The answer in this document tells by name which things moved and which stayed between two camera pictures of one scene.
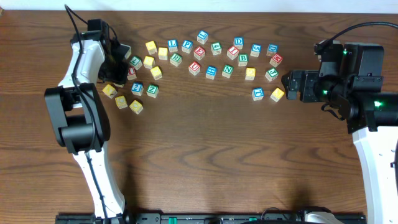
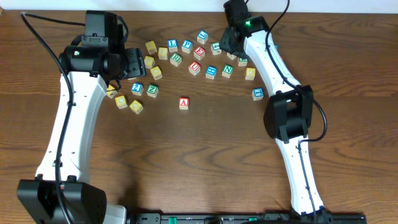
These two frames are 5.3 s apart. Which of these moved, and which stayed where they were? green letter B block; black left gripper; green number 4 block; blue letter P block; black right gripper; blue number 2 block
Moved: black right gripper; black left gripper
Stayed: green letter B block; blue number 2 block; blue letter P block; green number 4 block
